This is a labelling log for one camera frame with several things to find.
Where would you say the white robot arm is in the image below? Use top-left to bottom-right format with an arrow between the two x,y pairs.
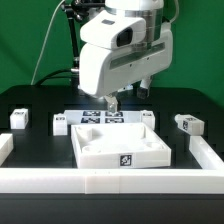
79,0 -> 173,113

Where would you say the white marker base plate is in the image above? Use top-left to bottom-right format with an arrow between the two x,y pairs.
64,110 -> 141,125

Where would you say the black cable bundle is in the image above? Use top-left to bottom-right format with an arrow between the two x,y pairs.
34,68 -> 81,87

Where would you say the white U-shaped fence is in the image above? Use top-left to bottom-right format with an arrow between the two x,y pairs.
0,134 -> 224,194

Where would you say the white square tabletop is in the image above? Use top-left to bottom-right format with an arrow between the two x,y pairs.
71,123 -> 171,169

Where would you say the white cable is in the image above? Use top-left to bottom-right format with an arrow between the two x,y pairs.
30,0 -> 68,86

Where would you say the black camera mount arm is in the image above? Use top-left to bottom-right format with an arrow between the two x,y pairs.
62,0 -> 105,67

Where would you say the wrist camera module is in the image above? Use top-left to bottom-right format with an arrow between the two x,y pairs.
80,12 -> 146,50

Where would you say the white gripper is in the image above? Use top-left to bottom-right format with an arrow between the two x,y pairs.
79,24 -> 173,113

